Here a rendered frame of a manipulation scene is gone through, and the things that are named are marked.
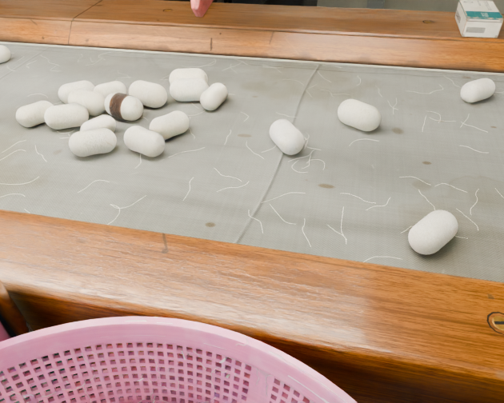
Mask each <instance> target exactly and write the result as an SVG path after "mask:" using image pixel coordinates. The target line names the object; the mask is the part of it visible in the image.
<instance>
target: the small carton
mask: <svg viewBox="0 0 504 403"><path fill-rule="evenodd" d="M454 18H455V20H456V23H457V24H458V28H459V30H460V33H461V35H462V36H463V37H476V38H497V37H498V35H499V32H500V29H501V27H502V23H503V20H504V18H503V16H502V15H501V14H500V12H499V10H498V8H497V7H496V5H495V4H494V2H493V1H479V0H459V2H458V8H457V10H456V14H455V17H454Z"/></svg>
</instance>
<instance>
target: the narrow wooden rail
mask: <svg viewBox="0 0 504 403"><path fill-rule="evenodd" d="M0 281H1V283H2V284H3V285H4V287H5V288H6V290H7V292H8V294H9V295H10V296H11V298H12V299H13V301H14V303H15V304H16V306H17V307H18V308H19V310H20V312H21V313H22V315H23V317H24V318H25V319H26V321H27V322H28V324H29V325H30V327H31V329H32V330H33V331H36V330H40V329H45V328H49V327H52V326H56V325H62V324H66V323H71V322H76V321H85V320H90V319H98V318H106V317H167V318H176V319H182V320H187V321H196V322H200V323H204V324H207V325H214V326H217V327H221V328H223V329H228V330H231V331H234V332H236V333H240V334H243V335H246V336H247V337H252V338H253V339H256V340H258V341H261V342H263V343H265V344H267V345H270V346H272V347H274V348H275V349H279V350H281V351H282V352H284V353H286V354H288V355H290V356H292V357H293V358H295V359H297V360H299V361H300V362H302V363H304V364H305V365H307V366H309V367H310V368H312V369H313V370H315V371H316V372H318V373H320V374H321V375H323V376H324V377H325V378H327V379H328V380H329V381H331V382H332V383H334V384H335V385H336V386H337V387H339V388H340V389H341V390H343V391H344V392H345V393H347V394H348V395H349V396H350V397H352V398H353V399H354V400H355V401H356V402H357V403H504V282H499V281H489V280H483V279H477V278H472V277H461V276H455V275H450V274H444V273H434V272H428V271H422V270H416V269H407V268H401V267H395V266H389V265H379V264H374V263H368V262H362V261H351V260H346V259H341V258H335V257H324V256H318V255H313V254H307V253H297V252H291V251H285V250H280V249H269V248H264V247H258V246H252V245H242V244H236V243H230V242H225V241H215V240H209V239H203V238H197V237H187V236H182V235H176V234H170V233H159V232H154V231H149V230H143V229H132V228H126V227H121V226H115V225H105V224H99V223H93V222H88V221H78V220H72V219H66V218H60V217H50V216H44V215H39V214H33V213H23V212H17V211H11V210H5V209H0Z"/></svg>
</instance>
